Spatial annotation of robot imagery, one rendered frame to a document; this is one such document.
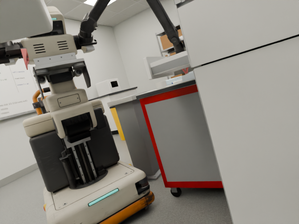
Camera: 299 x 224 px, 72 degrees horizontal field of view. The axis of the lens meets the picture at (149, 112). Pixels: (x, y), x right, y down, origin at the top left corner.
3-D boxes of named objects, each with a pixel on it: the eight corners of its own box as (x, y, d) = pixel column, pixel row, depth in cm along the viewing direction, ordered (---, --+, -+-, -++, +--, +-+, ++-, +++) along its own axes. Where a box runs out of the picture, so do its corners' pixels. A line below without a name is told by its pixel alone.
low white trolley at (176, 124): (166, 200, 143) (135, 95, 134) (192, 161, 196) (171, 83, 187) (259, 204, 113) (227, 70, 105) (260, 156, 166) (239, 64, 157)
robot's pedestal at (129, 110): (129, 180, 194) (105, 103, 185) (144, 165, 220) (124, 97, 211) (156, 179, 179) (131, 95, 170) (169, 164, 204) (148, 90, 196)
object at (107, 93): (97, 138, 476) (80, 87, 462) (125, 124, 574) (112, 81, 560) (121, 134, 439) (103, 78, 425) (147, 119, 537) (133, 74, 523)
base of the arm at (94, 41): (91, 36, 134) (73, 38, 129) (92, 24, 128) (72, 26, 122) (97, 44, 130) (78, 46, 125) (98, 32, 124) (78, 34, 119)
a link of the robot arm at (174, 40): (169, 31, 127) (170, 38, 122) (187, 23, 123) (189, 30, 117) (176, 46, 135) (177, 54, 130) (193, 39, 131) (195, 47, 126)
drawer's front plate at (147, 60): (149, 80, 99) (142, 58, 98) (171, 75, 124) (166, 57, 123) (151, 79, 99) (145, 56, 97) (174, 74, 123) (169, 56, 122)
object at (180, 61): (152, 75, 100) (149, 63, 99) (172, 72, 122) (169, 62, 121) (240, 47, 79) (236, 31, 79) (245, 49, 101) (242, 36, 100)
